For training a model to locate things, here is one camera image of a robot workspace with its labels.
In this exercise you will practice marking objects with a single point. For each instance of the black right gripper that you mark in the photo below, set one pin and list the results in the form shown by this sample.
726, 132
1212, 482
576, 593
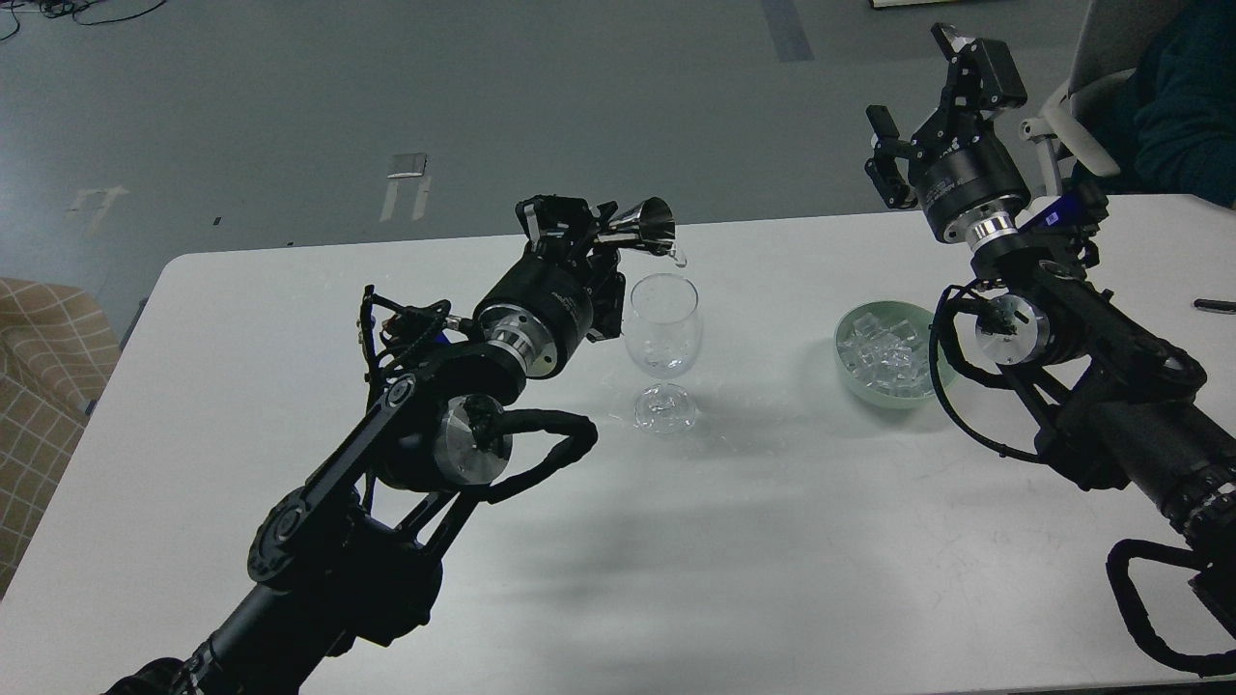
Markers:
962, 178

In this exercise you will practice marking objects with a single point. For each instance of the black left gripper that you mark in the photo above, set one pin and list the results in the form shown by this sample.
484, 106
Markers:
565, 290

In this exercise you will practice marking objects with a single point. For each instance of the steel cocktail jigger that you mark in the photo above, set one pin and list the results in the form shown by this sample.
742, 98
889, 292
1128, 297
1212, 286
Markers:
648, 227

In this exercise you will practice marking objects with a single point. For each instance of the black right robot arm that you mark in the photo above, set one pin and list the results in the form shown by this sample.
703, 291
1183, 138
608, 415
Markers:
1113, 403

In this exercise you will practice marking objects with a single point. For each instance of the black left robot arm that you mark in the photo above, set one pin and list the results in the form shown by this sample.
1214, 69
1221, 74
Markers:
357, 552

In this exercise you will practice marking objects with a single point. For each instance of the clear wine glass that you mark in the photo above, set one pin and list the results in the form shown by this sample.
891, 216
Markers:
663, 337

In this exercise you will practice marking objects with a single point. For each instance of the clear ice cubes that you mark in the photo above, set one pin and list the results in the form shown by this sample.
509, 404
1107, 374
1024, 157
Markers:
884, 352

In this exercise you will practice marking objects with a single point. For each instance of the grey office chair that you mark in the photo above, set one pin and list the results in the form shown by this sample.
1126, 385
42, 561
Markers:
1114, 35

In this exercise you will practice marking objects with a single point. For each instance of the green bowl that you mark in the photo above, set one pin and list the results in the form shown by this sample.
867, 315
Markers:
855, 381

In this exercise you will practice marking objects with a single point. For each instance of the person in teal sweater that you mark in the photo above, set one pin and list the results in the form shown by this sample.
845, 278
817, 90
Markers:
1171, 127

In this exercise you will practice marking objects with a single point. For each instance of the black pen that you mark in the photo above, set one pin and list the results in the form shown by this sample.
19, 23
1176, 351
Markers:
1215, 306

